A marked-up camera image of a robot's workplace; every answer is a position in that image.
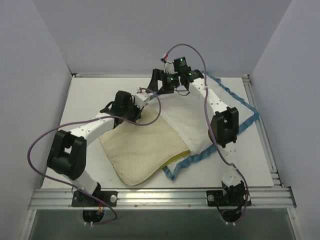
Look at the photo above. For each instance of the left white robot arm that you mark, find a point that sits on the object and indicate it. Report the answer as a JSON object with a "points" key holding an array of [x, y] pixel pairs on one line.
{"points": [[68, 154]]}

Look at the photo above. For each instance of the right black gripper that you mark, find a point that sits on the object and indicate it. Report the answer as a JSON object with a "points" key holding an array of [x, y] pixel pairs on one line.
{"points": [[155, 81]]}

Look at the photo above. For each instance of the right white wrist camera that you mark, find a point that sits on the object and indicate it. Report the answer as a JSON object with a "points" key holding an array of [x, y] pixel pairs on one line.
{"points": [[168, 65]]}

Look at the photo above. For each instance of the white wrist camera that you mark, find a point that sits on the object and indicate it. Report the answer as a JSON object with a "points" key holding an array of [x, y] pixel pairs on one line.
{"points": [[168, 65], [142, 97]]}

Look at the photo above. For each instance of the blue white pillowcase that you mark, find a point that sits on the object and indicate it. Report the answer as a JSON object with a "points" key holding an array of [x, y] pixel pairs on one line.
{"points": [[185, 116]]}

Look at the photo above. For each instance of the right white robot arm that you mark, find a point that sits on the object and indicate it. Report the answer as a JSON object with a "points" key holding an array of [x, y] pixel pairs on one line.
{"points": [[222, 120]]}

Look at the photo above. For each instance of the cream yellow pillow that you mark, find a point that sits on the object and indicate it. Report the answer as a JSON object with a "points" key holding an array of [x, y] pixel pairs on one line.
{"points": [[138, 151]]}

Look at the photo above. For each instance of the front aluminium rail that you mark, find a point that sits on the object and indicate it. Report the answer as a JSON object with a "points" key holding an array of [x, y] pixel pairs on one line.
{"points": [[155, 199]]}

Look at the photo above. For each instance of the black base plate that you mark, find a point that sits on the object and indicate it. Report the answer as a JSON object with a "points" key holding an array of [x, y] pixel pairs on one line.
{"points": [[229, 197], [81, 199]]}

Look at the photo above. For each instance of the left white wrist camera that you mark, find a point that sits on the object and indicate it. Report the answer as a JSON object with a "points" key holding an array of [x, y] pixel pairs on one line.
{"points": [[142, 97]]}

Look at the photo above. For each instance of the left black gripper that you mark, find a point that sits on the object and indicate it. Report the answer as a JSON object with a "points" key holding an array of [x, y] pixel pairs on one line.
{"points": [[110, 109]]}

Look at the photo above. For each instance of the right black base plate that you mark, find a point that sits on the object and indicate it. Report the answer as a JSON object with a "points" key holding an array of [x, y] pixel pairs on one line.
{"points": [[229, 197]]}

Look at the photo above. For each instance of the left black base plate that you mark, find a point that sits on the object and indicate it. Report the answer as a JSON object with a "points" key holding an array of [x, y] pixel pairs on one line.
{"points": [[81, 199]]}

